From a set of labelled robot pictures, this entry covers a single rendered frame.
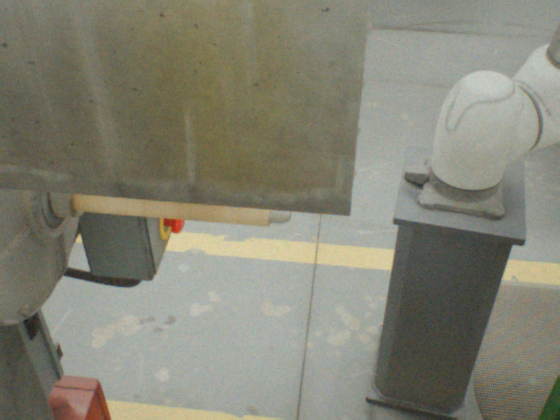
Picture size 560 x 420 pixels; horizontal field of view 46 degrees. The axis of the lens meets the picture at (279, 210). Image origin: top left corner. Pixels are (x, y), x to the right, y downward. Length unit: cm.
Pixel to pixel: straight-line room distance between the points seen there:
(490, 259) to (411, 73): 200
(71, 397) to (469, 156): 89
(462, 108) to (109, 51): 108
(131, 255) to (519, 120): 82
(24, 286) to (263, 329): 152
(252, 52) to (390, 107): 279
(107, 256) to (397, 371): 106
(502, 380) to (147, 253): 136
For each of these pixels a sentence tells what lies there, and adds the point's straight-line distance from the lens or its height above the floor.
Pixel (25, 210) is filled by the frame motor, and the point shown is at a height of 127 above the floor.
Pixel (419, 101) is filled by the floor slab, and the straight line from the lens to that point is 319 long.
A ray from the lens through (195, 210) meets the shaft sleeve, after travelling 60.
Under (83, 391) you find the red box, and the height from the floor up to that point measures 62.
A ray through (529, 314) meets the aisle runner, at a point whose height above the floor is 0.
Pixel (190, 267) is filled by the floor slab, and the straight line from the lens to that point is 231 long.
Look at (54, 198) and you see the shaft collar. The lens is 64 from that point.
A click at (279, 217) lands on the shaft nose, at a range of 60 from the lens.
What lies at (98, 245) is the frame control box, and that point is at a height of 99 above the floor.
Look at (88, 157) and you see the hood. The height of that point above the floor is 142.
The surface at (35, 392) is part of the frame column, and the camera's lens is 110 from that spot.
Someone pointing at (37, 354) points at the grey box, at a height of 77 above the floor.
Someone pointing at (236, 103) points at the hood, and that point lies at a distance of 36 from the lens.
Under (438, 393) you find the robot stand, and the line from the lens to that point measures 191.
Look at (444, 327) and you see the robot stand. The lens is 170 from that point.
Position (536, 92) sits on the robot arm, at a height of 93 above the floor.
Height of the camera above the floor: 165
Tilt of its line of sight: 41 degrees down
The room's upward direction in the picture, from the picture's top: straight up
